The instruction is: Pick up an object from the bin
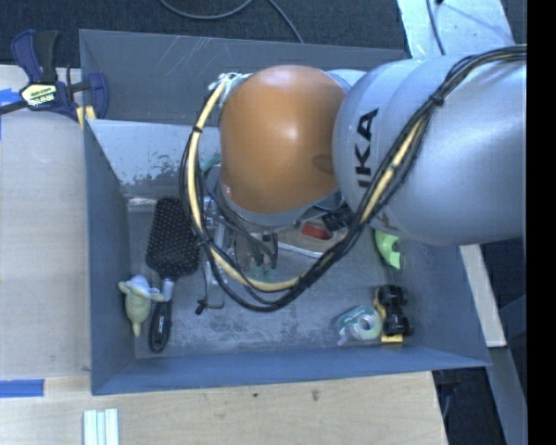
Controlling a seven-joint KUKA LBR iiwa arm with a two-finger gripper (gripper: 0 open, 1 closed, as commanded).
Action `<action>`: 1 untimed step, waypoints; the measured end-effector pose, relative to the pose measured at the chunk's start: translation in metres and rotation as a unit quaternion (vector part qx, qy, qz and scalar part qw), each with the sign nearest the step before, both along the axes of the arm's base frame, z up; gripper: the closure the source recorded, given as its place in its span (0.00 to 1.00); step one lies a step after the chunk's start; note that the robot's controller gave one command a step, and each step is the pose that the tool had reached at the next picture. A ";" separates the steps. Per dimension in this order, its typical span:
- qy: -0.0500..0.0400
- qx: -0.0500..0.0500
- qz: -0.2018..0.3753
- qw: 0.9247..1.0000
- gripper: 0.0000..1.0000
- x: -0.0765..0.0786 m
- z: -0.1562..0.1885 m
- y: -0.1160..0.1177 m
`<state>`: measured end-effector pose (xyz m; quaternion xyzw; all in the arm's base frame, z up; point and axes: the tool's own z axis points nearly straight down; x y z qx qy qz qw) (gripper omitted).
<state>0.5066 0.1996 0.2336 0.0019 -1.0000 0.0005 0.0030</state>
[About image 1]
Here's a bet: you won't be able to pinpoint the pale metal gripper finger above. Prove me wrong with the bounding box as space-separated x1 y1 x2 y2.
204 258 227 311

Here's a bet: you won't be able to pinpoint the black hairbrush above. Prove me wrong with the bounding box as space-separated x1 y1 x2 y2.
145 196 203 355

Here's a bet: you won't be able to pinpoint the red and white packet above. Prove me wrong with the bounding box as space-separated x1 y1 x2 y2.
299 222 334 242

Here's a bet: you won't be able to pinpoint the grey metal bin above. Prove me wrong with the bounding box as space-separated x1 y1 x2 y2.
78 29 493 396

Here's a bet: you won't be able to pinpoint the pale yellow toy animal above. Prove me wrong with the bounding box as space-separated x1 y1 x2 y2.
117 273 165 338

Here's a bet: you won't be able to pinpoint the clear green tape dispenser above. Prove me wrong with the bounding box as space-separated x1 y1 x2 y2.
335 304 385 348

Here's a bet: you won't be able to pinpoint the bright green curved toy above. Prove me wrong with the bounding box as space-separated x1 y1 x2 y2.
373 228 404 272

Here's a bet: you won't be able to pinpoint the yellow toy car black wheels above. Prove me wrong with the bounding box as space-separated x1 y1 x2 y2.
372 284 415 345

